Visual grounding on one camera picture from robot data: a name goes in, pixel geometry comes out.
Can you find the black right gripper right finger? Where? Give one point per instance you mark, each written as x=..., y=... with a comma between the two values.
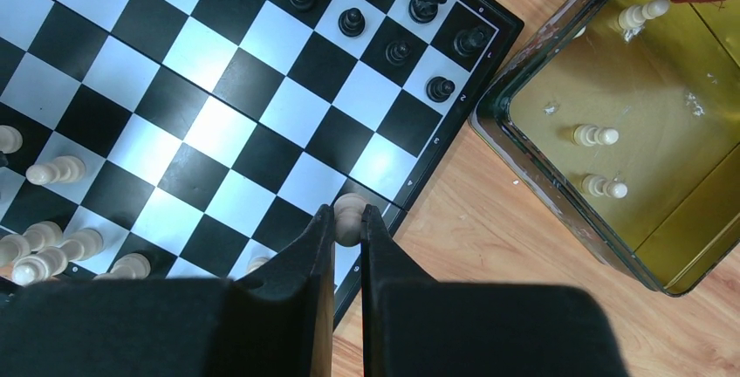
x=415, y=325

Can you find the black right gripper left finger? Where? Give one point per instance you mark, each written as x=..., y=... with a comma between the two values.
x=276, y=321

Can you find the black white chess board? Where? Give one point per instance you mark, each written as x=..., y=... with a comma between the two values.
x=213, y=130

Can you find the white chess piece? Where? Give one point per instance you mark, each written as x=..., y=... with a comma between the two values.
x=51, y=261

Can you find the yellow metal tin box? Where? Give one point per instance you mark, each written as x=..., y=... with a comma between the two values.
x=623, y=117

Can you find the black chess pawn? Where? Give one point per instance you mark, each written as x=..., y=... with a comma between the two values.
x=439, y=89

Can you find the white chess pawn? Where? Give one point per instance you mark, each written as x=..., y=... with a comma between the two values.
x=63, y=169

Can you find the black chess piece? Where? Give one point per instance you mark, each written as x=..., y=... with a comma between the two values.
x=424, y=11

